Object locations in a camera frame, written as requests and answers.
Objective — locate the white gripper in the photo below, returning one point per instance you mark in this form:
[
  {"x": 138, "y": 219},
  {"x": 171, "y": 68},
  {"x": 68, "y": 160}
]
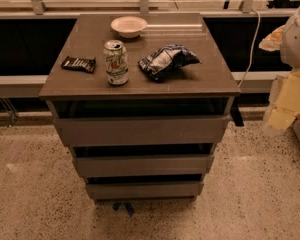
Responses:
[{"x": 297, "y": 42}]

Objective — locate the grey drawer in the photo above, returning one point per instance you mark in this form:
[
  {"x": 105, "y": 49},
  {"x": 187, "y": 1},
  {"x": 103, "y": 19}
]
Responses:
[
  {"x": 144, "y": 191},
  {"x": 84, "y": 132},
  {"x": 142, "y": 165}
]

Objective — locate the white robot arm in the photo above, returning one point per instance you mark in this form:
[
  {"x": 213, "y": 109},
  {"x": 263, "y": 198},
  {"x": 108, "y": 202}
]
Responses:
[{"x": 286, "y": 39}]

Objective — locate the grey top drawer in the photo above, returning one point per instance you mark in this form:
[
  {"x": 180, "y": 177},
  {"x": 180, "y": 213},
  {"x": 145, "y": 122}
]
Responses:
[{"x": 84, "y": 132}]

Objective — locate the grey three-drawer cabinet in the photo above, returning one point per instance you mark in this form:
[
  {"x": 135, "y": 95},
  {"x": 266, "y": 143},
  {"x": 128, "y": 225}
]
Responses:
[{"x": 203, "y": 89}]

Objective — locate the grey bottom drawer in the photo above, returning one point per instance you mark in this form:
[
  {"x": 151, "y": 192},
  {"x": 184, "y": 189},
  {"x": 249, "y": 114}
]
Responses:
[{"x": 144, "y": 191}]

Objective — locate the crumpled blue chip bag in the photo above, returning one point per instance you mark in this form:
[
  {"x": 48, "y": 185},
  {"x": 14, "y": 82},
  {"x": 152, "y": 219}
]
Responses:
[{"x": 169, "y": 58}]

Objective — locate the white ceramic bowl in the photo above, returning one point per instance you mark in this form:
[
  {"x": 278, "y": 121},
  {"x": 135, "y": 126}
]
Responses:
[{"x": 128, "y": 26}]

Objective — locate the green white soda can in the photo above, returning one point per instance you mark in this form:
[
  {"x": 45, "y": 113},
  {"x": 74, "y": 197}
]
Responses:
[{"x": 116, "y": 62}]

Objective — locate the black candy bar wrapper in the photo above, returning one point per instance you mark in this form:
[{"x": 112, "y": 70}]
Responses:
[{"x": 79, "y": 64}]

